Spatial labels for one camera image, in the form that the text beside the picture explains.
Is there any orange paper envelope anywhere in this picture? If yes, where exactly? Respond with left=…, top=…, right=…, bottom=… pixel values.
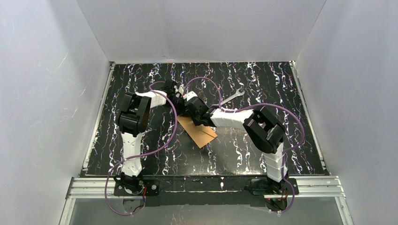
left=177, top=116, right=218, bottom=148

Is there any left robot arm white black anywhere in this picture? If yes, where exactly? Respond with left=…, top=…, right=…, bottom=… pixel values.
left=115, top=80, right=184, bottom=189

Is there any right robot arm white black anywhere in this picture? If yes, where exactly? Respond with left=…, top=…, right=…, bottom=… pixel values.
left=185, top=96, right=287, bottom=193

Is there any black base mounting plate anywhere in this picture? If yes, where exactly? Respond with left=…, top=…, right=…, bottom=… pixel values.
left=112, top=175, right=299, bottom=209

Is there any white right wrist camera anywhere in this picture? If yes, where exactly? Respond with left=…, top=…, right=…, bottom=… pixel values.
left=183, top=91, right=197, bottom=101

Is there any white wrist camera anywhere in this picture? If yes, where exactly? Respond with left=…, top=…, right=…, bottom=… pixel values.
left=175, top=85, right=185, bottom=97
left=183, top=91, right=197, bottom=101

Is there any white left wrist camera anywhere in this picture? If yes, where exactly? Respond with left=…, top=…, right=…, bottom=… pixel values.
left=175, top=85, right=185, bottom=97

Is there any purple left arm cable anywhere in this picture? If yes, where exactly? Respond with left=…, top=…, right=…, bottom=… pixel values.
left=104, top=81, right=178, bottom=218

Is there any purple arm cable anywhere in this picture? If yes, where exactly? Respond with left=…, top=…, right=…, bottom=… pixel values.
left=182, top=76, right=306, bottom=215
left=104, top=81, right=178, bottom=218

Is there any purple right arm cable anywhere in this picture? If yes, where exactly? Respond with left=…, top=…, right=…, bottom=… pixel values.
left=182, top=76, right=306, bottom=215

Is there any aluminium front rail frame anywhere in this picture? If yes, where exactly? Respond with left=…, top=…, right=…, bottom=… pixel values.
left=60, top=175, right=353, bottom=225

